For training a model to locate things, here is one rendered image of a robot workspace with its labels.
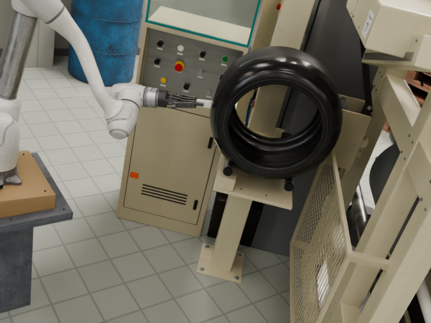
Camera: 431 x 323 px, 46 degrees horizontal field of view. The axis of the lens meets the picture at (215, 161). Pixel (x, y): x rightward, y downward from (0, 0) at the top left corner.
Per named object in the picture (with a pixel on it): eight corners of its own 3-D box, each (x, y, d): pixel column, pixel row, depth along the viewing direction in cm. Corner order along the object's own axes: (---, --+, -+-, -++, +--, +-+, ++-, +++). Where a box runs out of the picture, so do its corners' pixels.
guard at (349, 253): (289, 243, 290) (329, 138, 254) (292, 243, 290) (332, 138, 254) (290, 378, 212) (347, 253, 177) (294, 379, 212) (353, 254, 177)
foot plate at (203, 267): (202, 243, 319) (202, 241, 318) (244, 254, 319) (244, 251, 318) (195, 272, 296) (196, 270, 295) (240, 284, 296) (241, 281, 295)
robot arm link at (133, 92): (149, 97, 231) (142, 118, 223) (115, 93, 232) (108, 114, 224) (147, 79, 222) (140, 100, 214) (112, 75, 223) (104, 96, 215)
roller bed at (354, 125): (319, 144, 268) (338, 93, 253) (346, 151, 268) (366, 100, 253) (321, 163, 251) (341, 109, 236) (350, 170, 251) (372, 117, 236)
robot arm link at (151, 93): (148, 83, 225) (161, 84, 225) (147, 102, 230) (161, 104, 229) (143, 91, 217) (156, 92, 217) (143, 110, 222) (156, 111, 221)
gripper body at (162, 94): (156, 93, 217) (177, 96, 217) (160, 86, 225) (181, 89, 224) (156, 109, 221) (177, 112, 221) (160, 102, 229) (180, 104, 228)
